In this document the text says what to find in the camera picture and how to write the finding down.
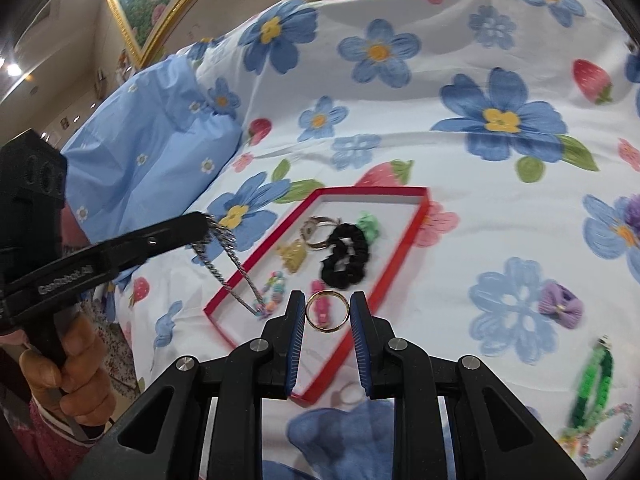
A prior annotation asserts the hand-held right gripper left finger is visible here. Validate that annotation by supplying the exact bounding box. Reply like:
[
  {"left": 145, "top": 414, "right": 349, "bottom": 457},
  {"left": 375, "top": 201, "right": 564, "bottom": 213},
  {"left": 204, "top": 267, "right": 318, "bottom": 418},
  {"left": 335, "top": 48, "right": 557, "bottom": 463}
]
[{"left": 102, "top": 290, "right": 307, "bottom": 480}]

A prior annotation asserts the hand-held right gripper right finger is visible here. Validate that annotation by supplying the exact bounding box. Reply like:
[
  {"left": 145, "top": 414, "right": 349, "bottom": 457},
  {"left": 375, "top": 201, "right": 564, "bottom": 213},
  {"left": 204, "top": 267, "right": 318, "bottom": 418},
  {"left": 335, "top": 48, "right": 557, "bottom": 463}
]
[{"left": 349, "top": 290, "right": 588, "bottom": 480}]

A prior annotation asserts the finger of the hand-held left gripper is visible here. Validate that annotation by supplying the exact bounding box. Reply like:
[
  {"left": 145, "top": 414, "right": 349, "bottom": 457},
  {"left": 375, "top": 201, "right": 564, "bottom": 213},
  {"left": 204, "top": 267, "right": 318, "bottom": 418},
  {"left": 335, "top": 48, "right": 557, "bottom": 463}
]
[{"left": 95, "top": 211, "right": 211, "bottom": 273}]

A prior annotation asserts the gold ring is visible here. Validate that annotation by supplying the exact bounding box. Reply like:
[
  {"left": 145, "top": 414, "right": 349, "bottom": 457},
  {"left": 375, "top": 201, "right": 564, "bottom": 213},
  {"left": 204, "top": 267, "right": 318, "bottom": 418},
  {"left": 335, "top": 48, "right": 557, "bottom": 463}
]
[{"left": 305, "top": 289, "right": 351, "bottom": 332}]

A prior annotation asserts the colourful bead chain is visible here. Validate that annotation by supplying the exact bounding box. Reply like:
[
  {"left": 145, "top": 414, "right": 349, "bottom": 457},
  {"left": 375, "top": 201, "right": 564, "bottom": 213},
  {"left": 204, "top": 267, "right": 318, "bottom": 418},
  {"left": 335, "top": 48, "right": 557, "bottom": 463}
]
[{"left": 192, "top": 212, "right": 288, "bottom": 318}]

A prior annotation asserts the pink hair clip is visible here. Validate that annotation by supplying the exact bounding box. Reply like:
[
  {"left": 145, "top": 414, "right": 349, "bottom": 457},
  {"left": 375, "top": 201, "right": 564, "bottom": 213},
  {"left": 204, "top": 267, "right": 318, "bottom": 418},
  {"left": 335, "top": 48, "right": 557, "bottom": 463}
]
[{"left": 309, "top": 280, "right": 335, "bottom": 331}]

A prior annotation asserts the black scrunchie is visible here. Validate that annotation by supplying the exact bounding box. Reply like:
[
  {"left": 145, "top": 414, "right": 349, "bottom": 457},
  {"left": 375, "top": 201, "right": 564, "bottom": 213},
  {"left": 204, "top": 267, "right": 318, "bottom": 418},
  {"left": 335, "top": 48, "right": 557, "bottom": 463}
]
[{"left": 320, "top": 222, "right": 372, "bottom": 291}]

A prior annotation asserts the yellow hair claw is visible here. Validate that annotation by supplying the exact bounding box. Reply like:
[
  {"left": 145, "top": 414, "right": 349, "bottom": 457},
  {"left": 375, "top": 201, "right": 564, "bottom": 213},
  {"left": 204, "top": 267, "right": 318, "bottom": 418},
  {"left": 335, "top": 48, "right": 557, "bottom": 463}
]
[{"left": 275, "top": 240, "right": 307, "bottom": 275}]

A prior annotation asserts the green hair tie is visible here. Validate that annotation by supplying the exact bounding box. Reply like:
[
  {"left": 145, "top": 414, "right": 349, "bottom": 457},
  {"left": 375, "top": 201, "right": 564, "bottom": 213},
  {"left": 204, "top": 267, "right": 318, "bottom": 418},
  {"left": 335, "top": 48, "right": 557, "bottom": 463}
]
[{"left": 356, "top": 211, "right": 383, "bottom": 242}]

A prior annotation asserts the red shallow box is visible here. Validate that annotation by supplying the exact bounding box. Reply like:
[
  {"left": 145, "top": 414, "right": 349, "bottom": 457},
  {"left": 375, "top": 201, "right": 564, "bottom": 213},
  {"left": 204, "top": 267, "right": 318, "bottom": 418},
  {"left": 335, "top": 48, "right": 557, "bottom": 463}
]
[{"left": 202, "top": 186, "right": 431, "bottom": 406}]

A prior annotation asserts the person's left forearm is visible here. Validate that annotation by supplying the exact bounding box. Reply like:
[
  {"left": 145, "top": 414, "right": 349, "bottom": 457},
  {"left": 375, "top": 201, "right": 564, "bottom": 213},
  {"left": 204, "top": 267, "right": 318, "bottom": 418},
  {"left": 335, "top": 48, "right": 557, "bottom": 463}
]
[{"left": 0, "top": 395, "right": 116, "bottom": 480}]

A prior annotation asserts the person's left hand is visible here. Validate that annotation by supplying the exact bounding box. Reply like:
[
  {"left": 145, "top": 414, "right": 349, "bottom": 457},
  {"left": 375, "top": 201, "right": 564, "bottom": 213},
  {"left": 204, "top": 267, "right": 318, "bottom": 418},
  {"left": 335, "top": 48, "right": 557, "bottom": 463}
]
[{"left": 19, "top": 304, "right": 118, "bottom": 431}]

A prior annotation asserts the light blue pillow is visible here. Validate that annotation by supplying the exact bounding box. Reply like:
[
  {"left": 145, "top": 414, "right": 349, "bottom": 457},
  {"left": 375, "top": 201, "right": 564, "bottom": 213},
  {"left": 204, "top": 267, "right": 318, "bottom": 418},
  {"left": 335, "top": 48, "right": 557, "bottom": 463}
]
[{"left": 60, "top": 55, "right": 246, "bottom": 281}]

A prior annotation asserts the purple bow hair clip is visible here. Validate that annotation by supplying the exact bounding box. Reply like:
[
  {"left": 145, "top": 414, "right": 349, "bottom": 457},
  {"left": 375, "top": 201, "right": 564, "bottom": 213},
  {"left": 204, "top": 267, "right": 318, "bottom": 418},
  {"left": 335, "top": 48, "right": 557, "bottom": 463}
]
[{"left": 537, "top": 281, "right": 586, "bottom": 331}]

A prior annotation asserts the gold framed picture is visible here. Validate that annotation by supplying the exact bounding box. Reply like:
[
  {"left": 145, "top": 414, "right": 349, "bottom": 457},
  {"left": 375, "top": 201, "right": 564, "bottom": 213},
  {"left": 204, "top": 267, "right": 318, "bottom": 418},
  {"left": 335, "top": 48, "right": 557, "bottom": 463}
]
[{"left": 102, "top": 0, "right": 226, "bottom": 68}]

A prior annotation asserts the blue floral bed sheet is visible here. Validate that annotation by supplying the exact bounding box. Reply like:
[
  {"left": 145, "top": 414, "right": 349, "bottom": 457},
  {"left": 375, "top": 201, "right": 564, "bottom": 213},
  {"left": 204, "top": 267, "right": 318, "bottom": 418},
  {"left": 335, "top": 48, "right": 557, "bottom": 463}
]
[{"left": 115, "top": 0, "right": 640, "bottom": 480}]

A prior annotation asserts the green braided keychain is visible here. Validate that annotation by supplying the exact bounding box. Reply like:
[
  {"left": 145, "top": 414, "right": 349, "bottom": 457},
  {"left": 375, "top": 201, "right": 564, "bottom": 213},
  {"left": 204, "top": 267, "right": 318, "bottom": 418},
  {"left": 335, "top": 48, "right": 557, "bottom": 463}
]
[{"left": 557, "top": 335, "right": 616, "bottom": 453}]

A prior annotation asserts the pastel bead bracelet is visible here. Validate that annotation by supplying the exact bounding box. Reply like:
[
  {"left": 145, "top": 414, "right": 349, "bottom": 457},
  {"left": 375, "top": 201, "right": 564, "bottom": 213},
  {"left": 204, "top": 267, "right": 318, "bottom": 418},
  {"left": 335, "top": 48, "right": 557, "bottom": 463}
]
[{"left": 560, "top": 402, "right": 633, "bottom": 466}]

